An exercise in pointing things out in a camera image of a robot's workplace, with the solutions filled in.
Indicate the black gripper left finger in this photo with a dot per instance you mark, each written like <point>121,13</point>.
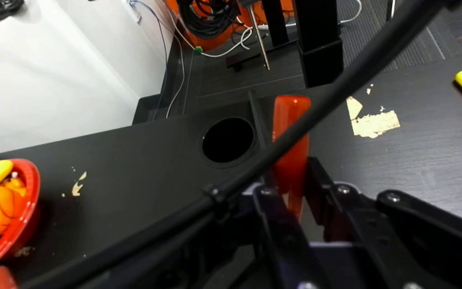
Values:
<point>280,235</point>

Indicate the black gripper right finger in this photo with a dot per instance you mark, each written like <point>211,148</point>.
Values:
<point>360,225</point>

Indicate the torn paper scrap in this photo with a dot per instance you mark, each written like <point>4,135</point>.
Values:
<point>373,122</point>

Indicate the orange plastic container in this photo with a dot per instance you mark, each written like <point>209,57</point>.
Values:
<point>209,42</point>

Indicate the red plastic bowl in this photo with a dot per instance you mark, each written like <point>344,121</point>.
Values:
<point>28,198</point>

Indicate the black table post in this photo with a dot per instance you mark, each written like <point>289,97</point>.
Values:
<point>320,42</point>
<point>273,21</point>

